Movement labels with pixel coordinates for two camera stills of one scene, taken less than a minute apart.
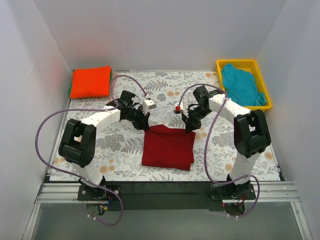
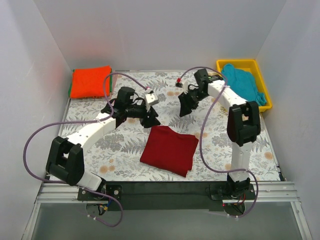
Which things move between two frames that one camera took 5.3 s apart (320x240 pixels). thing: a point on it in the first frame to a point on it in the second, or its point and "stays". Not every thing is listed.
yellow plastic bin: (251, 65) stays
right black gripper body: (190, 120) to (189, 97)
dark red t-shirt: (168, 147) stays
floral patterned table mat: (117, 150) stays
